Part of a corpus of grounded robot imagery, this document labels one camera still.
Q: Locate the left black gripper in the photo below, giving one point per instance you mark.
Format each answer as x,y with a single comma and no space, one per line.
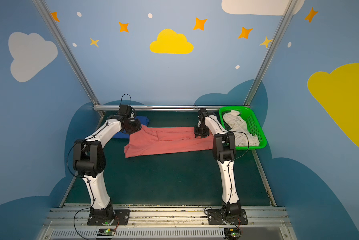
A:
134,127

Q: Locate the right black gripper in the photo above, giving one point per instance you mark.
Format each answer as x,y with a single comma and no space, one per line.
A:
201,131

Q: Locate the pink t shirt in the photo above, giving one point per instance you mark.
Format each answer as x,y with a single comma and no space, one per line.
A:
157,141

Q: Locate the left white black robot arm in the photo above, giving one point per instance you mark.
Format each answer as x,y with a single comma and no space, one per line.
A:
89,162

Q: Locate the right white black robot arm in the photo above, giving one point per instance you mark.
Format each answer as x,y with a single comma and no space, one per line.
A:
224,152

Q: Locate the white grey t shirt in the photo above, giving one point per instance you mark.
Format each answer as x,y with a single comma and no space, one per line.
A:
239,127

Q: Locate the green plastic basket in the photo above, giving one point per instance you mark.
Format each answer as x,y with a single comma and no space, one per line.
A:
253,125

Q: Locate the right circuit board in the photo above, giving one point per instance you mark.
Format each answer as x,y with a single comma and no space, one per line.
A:
232,233

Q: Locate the left green circuit board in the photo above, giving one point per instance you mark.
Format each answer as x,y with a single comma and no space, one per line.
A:
106,232

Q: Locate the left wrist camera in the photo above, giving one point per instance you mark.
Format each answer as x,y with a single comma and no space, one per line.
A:
126,110

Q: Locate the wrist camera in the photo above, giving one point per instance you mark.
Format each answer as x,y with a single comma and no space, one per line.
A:
126,110
202,112

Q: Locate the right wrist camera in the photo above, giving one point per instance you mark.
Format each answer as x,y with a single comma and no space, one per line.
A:
202,112

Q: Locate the back aluminium frame bar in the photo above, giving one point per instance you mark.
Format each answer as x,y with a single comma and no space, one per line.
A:
153,108

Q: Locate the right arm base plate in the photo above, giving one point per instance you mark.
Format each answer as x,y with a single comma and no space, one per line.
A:
220,217

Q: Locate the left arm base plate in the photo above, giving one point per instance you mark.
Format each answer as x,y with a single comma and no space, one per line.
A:
108,218

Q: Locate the aluminium rail base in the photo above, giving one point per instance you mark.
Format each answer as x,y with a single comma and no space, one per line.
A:
166,223

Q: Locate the left aluminium frame post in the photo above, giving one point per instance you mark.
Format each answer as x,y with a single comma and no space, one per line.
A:
46,15

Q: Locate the aluminium frame post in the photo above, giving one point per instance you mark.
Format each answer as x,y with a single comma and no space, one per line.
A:
46,15
277,38

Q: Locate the right aluminium frame post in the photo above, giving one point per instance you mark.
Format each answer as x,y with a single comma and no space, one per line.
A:
277,38

